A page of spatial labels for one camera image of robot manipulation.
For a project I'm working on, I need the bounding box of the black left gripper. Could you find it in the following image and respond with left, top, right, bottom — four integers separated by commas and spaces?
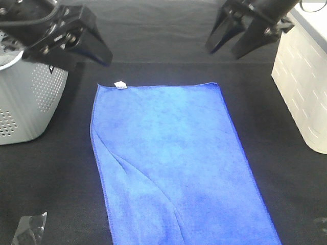
1, 1, 113, 71

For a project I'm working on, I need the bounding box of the grey perforated laundry basket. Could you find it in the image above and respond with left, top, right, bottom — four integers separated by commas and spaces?
1, 44, 68, 145

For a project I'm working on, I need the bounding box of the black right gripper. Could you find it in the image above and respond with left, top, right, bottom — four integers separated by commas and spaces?
205, 1, 299, 59

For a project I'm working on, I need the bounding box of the blue microfibre towel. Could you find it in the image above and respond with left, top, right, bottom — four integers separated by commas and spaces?
90, 82, 281, 244

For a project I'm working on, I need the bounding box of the black table cloth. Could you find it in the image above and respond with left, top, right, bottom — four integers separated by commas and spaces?
1, 1, 326, 244

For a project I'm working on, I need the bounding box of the clear tape piece right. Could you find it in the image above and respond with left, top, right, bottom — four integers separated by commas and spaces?
313, 217, 327, 236

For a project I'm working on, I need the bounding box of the white storage box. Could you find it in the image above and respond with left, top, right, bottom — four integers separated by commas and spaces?
271, 1, 326, 154

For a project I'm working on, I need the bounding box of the clear tape piece left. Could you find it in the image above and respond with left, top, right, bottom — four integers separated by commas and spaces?
11, 212, 48, 245

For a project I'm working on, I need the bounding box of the clear tape piece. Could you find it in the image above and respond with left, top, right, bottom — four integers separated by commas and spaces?
313, 217, 327, 236
11, 212, 48, 245

